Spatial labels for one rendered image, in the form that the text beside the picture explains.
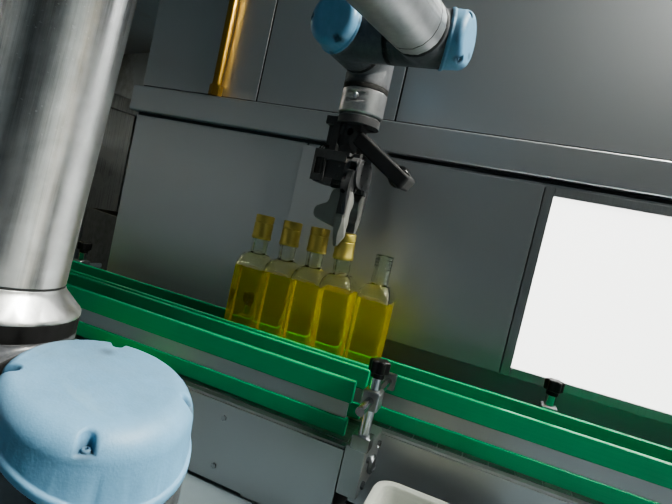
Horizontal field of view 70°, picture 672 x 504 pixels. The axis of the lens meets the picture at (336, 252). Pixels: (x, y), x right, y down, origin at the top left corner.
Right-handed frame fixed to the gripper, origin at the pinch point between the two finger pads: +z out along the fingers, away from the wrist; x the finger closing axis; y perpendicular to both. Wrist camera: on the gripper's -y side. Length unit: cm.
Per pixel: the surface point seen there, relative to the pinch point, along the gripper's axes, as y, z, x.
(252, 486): 0.8, 37.8, 13.4
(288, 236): 10.6, 1.7, -0.2
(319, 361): -1.7, 19.8, 4.1
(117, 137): 424, -45, -333
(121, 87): 524, -121, -414
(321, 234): 4.5, 0.1, -0.3
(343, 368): -5.9, 19.7, 3.9
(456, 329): -19.3, 11.9, -15.0
